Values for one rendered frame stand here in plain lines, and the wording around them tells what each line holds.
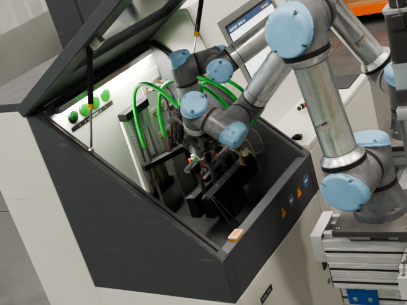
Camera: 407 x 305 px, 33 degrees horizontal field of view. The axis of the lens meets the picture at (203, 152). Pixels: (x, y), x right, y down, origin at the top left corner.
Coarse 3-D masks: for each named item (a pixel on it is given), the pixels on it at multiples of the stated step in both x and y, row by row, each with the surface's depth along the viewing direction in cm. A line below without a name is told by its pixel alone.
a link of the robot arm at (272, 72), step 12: (336, 12) 166; (264, 60) 185; (276, 60) 180; (264, 72) 184; (276, 72) 182; (288, 72) 183; (252, 84) 188; (264, 84) 185; (276, 84) 185; (240, 96) 194; (252, 96) 190; (264, 96) 188; (252, 108) 192; (264, 108) 199; (252, 120) 194
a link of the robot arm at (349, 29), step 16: (336, 0) 220; (336, 16) 221; (352, 16) 223; (336, 32) 226; (352, 32) 224; (368, 32) 227; (352, 48) 228; (368, 48) 227; (384, 48) 230; (368, 64) 230; (384, 64) 228; (368, 80) 240
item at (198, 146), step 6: (186, 138) 206; (192, 138) 205; (198, 138) 199; (204, 138) 199; (210, 138) 200; (192, 144) 204; (198, 144) 204; (204, 144) 204; (210, 144) 204; (216, 144) 209; (198, 150) 203; (204, 150) 206; (210, 150) 209; (198, 156) 207
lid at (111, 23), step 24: (120, 0) 176; (144, 0) 206; (168, 0) 237; (96, 24) 183; (120, 24) 211; (144, 24) 241; (72, 48) 192; (96, 48) 192; (120, 48) 237; (48, 72) 201; (72, 72) 211; (96, 72) 244; (48, 96) 215
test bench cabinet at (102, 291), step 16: (320, 208) 264; (96, 288) 244; (112, 304) 244; (128, 304) 239; (144, 304) 234; (160, 304) 230; (176, 304) 226; (192, 304) 222; (208, 304) 218; (224, 304) 214; (240, 304) 214
